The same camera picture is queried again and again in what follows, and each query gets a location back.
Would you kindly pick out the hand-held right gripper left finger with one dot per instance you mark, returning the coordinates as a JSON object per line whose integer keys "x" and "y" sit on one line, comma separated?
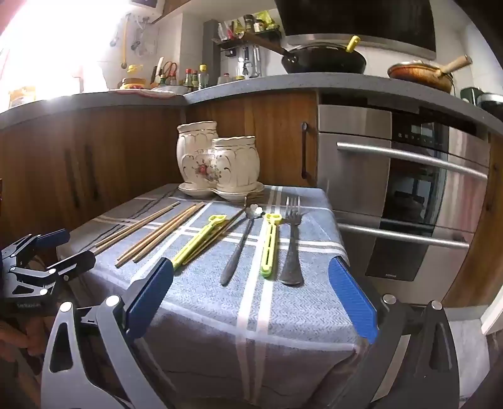
{"x": 151, "y": 299}

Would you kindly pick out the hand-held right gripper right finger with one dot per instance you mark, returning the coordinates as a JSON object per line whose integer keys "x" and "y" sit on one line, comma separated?
{"x": 351, "y": 299}

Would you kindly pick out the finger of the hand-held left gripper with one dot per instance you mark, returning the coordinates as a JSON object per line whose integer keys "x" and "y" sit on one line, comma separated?
{"x": 55, "y": 237}
{"x": 76, "y": 262}

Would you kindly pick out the light wooden chopstick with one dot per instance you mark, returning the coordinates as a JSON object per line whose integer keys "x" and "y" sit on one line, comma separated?
{"x": 135, "y": 222}
{"x": 155, "y": 235}
{"x": 138, "y": 225}
{"x": 169, "y": 233}

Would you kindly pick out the yellow-green plastic tool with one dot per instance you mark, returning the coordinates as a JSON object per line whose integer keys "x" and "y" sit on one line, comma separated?
{"x": 196, "y": 245}
{"x": 271, "y": 236}

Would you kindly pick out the metal fork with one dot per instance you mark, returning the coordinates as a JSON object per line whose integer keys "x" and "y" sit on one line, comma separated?
{"x": 291, "y": 259}

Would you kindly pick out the gold metal utensil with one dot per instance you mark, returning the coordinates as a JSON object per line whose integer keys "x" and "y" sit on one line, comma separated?
{"x": 230, "y": 224}

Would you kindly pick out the cream floral ceramic utensil holder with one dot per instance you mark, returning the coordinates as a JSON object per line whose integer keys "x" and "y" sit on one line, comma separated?
{"x": 235, "y": 165}

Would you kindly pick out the blue-grey plaid tablecloth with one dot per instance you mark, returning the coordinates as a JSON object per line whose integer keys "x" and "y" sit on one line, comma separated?
{"x": 235, "y": 314}

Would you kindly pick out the stainless steel oven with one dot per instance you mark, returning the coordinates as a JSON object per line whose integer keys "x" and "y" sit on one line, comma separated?
{"x": 353, "y": 177}

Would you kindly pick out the wooden kitchen cabinet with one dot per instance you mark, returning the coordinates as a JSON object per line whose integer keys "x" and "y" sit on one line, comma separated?
{"x": 137, "y": 137}

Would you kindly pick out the wooden side panel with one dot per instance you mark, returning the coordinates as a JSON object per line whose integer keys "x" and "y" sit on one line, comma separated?
{"x": 479, "y": 236}

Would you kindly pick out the striped cloth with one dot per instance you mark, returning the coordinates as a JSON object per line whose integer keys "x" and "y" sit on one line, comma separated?
{"x": 133, "y": 92}

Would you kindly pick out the group of sauce bottles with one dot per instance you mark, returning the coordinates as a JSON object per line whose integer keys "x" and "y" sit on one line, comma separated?
{"x": 195, "y": 78}

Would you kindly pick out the dark green kettle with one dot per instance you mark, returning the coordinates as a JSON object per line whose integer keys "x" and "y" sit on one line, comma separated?
{"x": 481, "y": 100}

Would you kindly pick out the black wok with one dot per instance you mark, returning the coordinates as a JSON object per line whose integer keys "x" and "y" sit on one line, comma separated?
{"x": 322, "y": 59}

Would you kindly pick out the yellow clip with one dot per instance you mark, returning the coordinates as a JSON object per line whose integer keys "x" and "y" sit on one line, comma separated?
{"x": 353, "y": 43}

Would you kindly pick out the hanging metal kitchen tools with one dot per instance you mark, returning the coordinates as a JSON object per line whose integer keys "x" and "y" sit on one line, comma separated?
{"x": 251, "y": 61}

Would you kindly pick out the black range hood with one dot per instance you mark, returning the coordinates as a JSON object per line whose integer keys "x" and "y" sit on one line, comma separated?
{"x": 353, "y": 19}

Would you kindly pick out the wall shelf with spice jars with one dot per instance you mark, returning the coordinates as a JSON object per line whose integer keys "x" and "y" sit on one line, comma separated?
{"x": 251, "y": 35}

